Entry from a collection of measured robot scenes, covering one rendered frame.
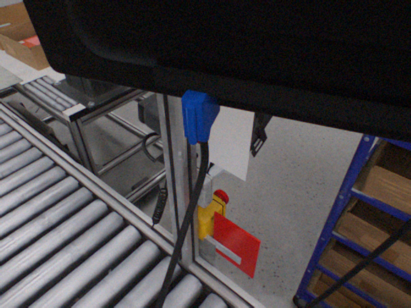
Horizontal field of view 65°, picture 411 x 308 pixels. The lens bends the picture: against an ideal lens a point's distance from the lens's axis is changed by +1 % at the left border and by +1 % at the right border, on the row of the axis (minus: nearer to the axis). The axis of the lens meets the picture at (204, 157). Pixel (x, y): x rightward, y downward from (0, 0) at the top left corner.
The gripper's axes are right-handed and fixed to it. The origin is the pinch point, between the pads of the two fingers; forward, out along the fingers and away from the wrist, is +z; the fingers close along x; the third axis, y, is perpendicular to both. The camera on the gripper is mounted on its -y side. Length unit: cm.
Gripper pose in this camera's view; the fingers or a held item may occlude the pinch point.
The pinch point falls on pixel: (208, 172)
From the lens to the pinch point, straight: 61.0
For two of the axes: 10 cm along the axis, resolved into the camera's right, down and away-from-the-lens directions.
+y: 3.2, 3.9, 8.6
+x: -7.6, -4.3, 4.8
